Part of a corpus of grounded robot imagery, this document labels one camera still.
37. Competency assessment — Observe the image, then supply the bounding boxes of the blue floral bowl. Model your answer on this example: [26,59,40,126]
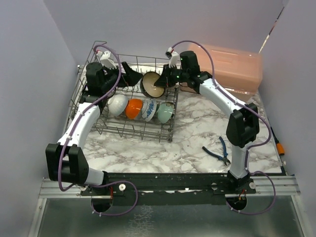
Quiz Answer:
[141,99,157,122]

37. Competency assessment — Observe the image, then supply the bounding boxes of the grey wire dish rack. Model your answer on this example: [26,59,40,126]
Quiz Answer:
[66,41,179,142]

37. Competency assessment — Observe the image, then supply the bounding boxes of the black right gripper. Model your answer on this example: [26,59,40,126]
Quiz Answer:
[154,64,188,88]

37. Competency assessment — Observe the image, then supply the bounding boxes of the grey bowl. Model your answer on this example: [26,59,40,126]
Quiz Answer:
[108,94,128,116]

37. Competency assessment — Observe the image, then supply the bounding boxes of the celadon green bowl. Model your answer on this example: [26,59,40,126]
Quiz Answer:
[157,102,174,124]

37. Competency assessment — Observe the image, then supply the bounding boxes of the dark brown bowl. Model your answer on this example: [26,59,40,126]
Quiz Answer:
[140,72,165,98]

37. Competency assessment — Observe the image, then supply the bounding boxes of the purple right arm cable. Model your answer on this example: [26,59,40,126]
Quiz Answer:
[171,40,277,215]

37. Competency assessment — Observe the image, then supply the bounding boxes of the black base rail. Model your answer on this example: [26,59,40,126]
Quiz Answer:
[80,173,256,206]

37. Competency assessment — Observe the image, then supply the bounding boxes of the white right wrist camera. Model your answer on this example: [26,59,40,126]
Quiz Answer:
[165,47,180,68]

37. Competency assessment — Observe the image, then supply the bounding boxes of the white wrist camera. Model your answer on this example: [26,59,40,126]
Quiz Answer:
[96,49,117,69]
[165,47,180,68]

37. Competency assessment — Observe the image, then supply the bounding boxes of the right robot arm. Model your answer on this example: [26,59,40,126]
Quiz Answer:
[155,47,259,193]

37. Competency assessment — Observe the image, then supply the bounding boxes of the white round bowl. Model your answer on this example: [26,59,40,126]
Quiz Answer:
[125,99,143,119]

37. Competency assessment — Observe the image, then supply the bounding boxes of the blue-handled pliers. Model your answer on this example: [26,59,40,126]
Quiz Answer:
[202,136,232,165]

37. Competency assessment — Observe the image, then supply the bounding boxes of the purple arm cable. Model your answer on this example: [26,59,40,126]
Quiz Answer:
[171,40,277,215]
[58,43,139,217]

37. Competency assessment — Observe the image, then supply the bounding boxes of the orange-tipped screwdriver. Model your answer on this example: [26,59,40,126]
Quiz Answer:
[271,127,285,157]

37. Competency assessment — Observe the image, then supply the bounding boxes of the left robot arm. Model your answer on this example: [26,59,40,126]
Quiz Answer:
[45,62,143,195]

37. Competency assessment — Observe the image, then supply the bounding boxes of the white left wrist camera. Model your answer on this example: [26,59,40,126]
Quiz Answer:
[96,49,117,69]

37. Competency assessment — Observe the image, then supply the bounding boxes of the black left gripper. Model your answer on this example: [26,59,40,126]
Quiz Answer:
[101,61,143,92]

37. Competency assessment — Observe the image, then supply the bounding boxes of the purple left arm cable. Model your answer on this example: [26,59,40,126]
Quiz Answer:
[58,43,139,217]

